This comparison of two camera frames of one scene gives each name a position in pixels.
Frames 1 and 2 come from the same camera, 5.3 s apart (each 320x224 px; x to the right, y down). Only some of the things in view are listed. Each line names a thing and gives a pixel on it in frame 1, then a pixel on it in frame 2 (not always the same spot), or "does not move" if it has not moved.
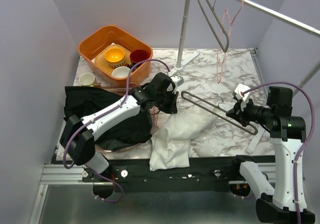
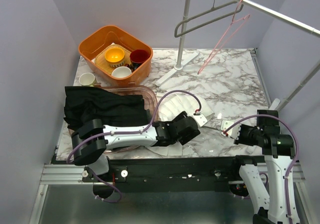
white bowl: [121, 71] does not move
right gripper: [239, 114] -> [240, 140]
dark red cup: [139, 55] does not move
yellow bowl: [114, 55] does not move
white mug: [87, 79] does not move
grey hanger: [210, 23] -> [213, 8]
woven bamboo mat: [100, 60] does not move
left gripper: [172, 108] -> [183, 141]
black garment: [81, 102] does not move
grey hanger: [183, 92] -> [214, 128]
